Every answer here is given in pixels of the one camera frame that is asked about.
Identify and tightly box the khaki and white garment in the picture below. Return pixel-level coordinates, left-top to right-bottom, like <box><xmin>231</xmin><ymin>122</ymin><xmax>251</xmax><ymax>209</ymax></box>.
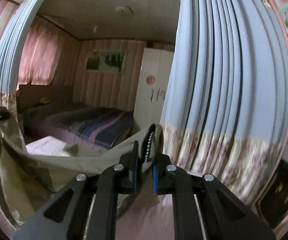
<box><xmin>0</xmin><ymin>107</ymin><xmax>164</xmax><ymax>229</ymax></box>

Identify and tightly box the brown wooden headboard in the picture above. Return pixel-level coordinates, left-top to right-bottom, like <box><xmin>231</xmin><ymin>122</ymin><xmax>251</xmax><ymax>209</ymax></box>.
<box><xmin>17</xmin><ymin>85</ymin><xmax>73</xmax><ymax>112</ymax></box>

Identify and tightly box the pink floral bed sheet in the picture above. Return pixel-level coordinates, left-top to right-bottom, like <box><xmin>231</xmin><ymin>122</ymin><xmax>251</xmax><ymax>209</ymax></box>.
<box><xmin>0</xmin><ymin>137</ymin><xmax>174</xmax><ymax>239</ymax></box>

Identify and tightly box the yellow object on headboard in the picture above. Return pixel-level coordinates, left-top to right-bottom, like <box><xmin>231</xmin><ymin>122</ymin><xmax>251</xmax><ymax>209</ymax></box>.
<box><xmin>40</xmin><ymin>98</ymin><xmax>51</xmax><ymax>105</ymax></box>

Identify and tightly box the pink window curtain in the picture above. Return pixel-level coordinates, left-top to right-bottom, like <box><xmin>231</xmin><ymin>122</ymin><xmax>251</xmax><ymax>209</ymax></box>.
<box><xmin>17</xmin><ymin>20</ymin><xmax>64</xmax><ymax>85</ymax></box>

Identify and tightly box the black television set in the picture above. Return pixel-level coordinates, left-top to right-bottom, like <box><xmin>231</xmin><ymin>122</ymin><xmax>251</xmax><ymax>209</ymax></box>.
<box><xmin>256</xmin><ymin>143</ymin><xmax>288</xmax><ymax>229</ymax></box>

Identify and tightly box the blue pink striped blanket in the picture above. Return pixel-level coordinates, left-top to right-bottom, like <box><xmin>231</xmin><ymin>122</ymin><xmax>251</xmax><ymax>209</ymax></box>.
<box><xmin>24</xmin><ymin>106</ymin><xmax>134</xmax><ymax>151</ymax></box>

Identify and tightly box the blue floral curtain right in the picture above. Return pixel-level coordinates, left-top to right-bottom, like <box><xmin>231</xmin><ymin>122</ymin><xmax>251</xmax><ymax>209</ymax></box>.
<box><xmin>161</xmin><ymin>0</ymin><xmax>288</xmax><ymax>205</ymax></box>

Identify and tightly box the white wardrobe with stickers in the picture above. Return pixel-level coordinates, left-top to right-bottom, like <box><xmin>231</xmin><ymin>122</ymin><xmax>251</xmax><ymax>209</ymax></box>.
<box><xmin>132</xmin><ymin>48</ymin><xmax>174</xmax><ymax>134</ymax></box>

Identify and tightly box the round ceiling lamp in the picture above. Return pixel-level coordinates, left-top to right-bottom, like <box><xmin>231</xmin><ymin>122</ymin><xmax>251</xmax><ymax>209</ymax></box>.
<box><xmin>115</xmin><ymin>5</ymin><xmax>133</xmax><ymax>15</ymax></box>

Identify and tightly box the landscape wall poster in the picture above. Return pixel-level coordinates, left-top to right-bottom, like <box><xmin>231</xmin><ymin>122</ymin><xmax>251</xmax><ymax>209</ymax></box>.
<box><xmin>85</xmin><ymin>49</ymin><xmax>128</xmax><ymax>75</ymax></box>

